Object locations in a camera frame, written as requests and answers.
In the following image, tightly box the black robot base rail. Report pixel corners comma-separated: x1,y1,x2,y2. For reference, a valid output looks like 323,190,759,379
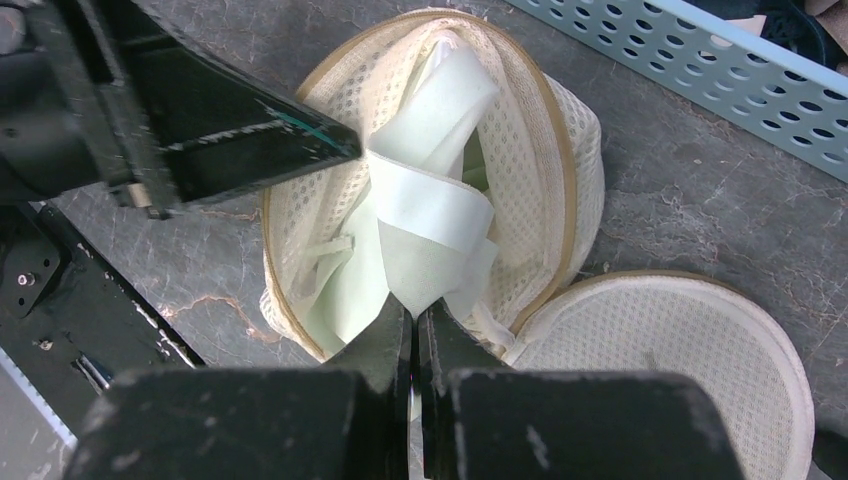
1,204,205,436

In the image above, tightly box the pale green bra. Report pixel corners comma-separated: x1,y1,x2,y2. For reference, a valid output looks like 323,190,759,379
291,31,499,353

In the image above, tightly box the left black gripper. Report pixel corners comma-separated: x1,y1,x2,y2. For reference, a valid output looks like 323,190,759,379
1,1,362,219

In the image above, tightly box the light blue plastic basket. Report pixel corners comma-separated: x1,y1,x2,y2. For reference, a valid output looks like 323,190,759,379
513,0,847,181

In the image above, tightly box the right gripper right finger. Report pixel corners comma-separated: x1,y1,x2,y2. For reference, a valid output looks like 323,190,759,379
417,302,742,479

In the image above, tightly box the white cable tray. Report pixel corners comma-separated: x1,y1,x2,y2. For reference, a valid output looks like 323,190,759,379
1,349,77,449

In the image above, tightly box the beige bra in basket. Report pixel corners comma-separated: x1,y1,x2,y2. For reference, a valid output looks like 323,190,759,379
690,0,847,75

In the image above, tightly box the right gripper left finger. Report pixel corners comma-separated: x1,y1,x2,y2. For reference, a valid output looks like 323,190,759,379
65,298,412,479

